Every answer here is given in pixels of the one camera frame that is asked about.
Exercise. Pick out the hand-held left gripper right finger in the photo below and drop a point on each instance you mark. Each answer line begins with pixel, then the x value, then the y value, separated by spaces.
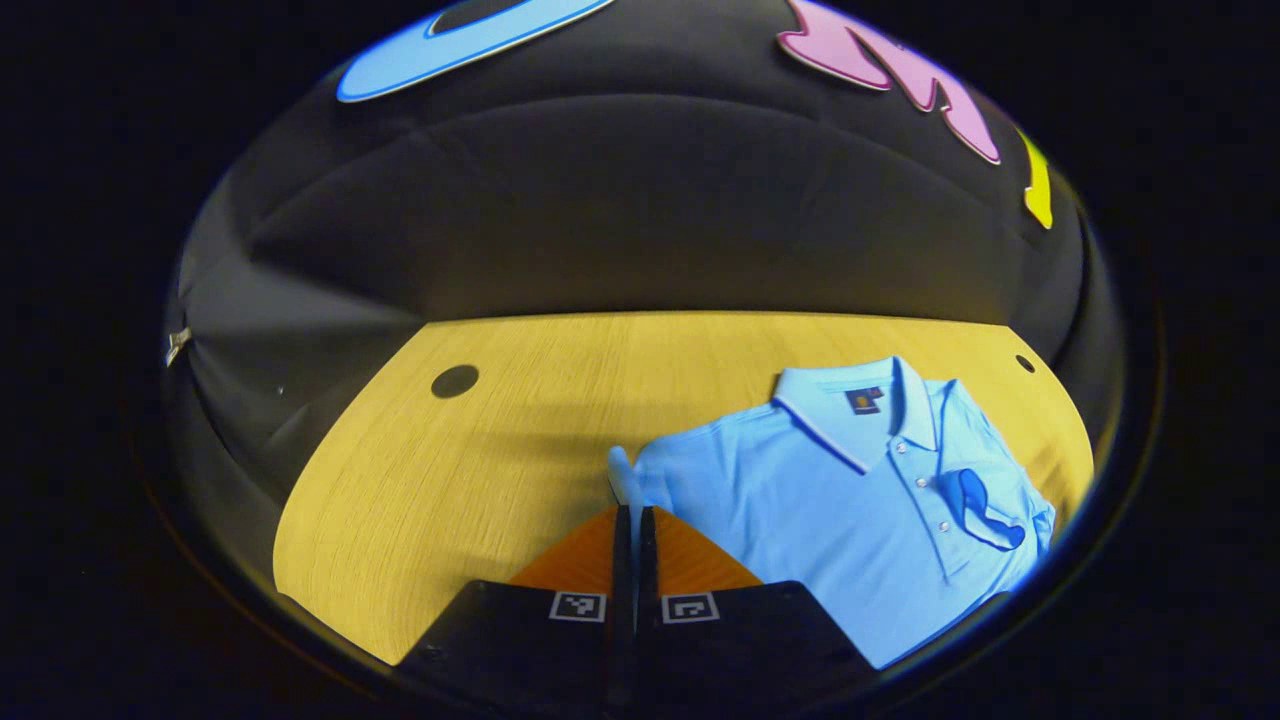
pixel 647 570

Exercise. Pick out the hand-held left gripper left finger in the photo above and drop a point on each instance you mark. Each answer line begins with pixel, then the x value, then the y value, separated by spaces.
pixel 620 570

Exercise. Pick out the light blue T-shirt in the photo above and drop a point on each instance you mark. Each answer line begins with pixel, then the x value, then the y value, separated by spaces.
pixel 800 500

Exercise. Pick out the black backdrop cloth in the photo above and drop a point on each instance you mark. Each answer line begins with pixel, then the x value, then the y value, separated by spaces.
pixel 650 200

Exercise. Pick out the small white clip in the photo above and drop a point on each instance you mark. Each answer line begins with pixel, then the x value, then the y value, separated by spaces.
pixel 178 343

